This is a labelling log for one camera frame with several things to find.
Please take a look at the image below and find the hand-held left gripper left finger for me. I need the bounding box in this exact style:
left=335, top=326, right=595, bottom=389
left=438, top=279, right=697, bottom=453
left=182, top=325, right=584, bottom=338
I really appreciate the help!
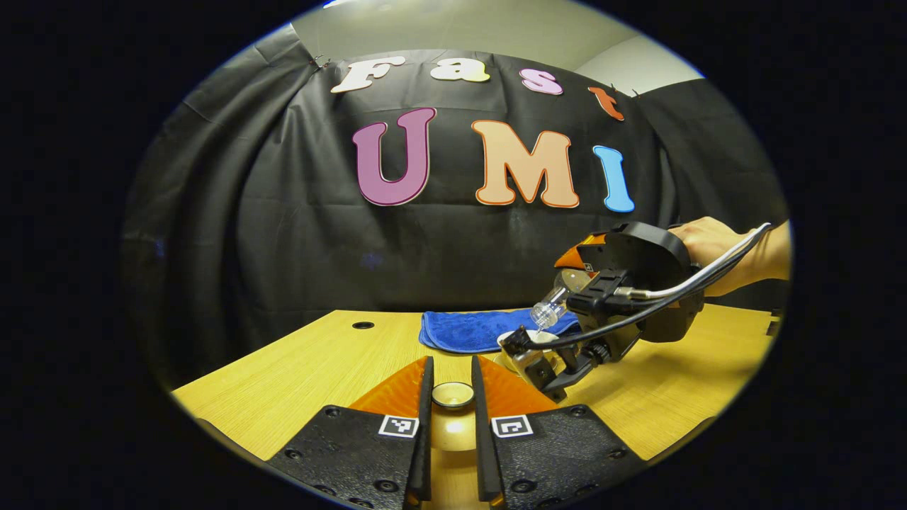
left=268, top=356, right=434, bottom=510

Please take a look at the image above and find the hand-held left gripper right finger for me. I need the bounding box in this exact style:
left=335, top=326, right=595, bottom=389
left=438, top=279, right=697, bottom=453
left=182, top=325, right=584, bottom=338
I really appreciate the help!
left=471, top=356, right=647, bottom=510

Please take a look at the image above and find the clear glass water bottle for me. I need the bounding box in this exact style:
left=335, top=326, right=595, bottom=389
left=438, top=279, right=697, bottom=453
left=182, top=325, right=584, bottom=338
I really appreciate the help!
left=530, top=269, right=592, bottom=332

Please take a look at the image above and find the blue folded towel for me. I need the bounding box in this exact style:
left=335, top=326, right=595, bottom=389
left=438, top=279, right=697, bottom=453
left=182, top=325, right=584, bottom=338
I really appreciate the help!
left=418, top=309, right=582, bottom=355

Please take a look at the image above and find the black backdrop cloth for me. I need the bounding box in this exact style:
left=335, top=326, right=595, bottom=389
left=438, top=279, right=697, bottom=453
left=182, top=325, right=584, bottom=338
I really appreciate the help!
left=122, top=25, right=791, bottom=390

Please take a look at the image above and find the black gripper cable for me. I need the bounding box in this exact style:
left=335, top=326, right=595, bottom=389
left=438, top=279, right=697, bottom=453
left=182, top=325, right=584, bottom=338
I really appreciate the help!
left=500, top=237, right=770, bottom=355

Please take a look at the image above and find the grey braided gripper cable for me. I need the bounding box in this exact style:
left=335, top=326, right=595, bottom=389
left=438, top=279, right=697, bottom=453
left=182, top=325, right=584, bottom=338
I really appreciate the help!
left=615, top=223, right=773, bottom=300

